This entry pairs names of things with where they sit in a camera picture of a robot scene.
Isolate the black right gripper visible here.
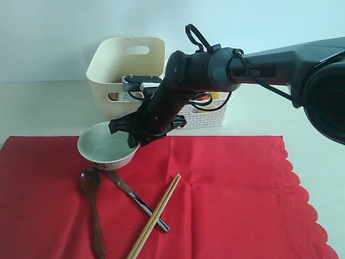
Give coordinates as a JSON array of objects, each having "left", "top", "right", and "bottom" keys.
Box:
[{"left": 108, "top": 88, "right": 194, "bottom": 148}]

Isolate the pale green ceramic bowl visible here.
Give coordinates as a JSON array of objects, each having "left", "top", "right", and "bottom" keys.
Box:
[{"left": 77, "top": 121, "right": 139, "bottom": 171}]

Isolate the stainless steel cup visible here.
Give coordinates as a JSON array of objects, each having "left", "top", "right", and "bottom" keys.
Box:
[{"left": 116, "top": 92, "right": 129, "bottom": 102}]

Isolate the dark wooden spoon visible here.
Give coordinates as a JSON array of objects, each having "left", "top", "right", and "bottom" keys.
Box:
[{"left": 80, "top": 167, "right": 106, "bottom": 258}]

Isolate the red sausage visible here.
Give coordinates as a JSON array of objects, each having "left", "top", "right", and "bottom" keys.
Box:
[{"left": 197, "top": 93, "right": 212, "bottom": 101}]

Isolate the yellow cheese wedge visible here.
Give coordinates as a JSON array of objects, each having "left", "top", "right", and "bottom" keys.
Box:
[{"left": 197, "top": 105, "right": 216, "bottom": 113}]

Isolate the yellow lemon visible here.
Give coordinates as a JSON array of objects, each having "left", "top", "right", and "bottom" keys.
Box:
[{"left": 210, "top": 92, "right": 222, "bottom": 100}]

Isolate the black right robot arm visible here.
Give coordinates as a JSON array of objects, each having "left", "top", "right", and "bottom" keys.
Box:
[{"left": 108, "top": 37, "right": 344, "bottom": 147}]

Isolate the wooden chopstick upper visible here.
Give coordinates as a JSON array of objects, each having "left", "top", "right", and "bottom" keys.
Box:
[{"left": 126, "top": 173, "right": 180, "bottom": 259}]

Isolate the white perforated plastic basket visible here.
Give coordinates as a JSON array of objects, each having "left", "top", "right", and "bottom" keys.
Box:
[{"left": 179, "top": 93, "right": 231, "bottom": 129}]

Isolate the metal table knife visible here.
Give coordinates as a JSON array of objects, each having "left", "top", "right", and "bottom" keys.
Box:
[{"left": 105, "top": 171, "right": 154, "bottom": 216}]

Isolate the cream plastic tub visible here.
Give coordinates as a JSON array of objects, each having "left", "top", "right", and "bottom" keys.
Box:
[{"left": 86, "top": 37, "right": 165, "bottom": 121}]

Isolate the red table cloth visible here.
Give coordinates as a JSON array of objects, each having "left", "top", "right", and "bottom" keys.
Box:
[{"left": 1, "top": 136, "right": 337, "bottom": 258}]

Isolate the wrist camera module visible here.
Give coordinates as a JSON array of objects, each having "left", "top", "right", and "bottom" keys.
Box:
[{"left": 122, "top": 75, "right": 162, "bottom": 92}]

